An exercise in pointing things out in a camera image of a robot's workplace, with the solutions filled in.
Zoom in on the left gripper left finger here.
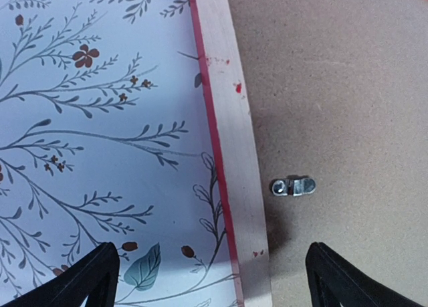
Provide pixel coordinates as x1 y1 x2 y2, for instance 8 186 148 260
5 242 120 307

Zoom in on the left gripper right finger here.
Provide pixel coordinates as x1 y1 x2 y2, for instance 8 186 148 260
305 242 419 307

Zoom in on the wooden picture frame red edge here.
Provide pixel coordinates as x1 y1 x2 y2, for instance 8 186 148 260
191 0 276 306

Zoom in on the brown backing board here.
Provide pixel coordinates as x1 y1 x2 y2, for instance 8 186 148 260
229 0 427 306

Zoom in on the floral patterned table cover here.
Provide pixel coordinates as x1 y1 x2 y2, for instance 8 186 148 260
1 0 243 306

